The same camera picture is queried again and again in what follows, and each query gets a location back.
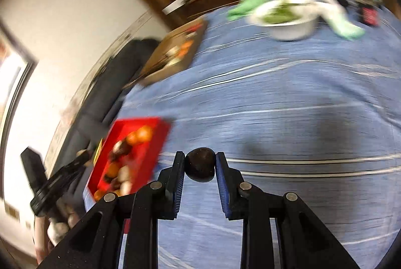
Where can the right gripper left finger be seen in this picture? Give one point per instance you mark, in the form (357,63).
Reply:
(122,232)

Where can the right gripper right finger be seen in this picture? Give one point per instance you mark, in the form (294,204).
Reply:
(303,240)

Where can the dark round plum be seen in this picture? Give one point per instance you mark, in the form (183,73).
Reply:
(199,164)

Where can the black sofa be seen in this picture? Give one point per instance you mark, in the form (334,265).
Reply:
(101,106)

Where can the red tray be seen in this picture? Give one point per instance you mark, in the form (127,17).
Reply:
(127,157)

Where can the blue plaid tablecloth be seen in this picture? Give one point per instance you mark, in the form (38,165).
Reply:
(319,117)

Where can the cardboard box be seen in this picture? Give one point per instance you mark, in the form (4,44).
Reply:
(174,54)

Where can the white bowl with greens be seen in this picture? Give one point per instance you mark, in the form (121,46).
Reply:
(286,20)

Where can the dark jar red label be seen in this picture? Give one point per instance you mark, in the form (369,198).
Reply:
(369,15)

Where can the white green towel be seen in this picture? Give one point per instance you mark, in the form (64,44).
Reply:
(336,17)

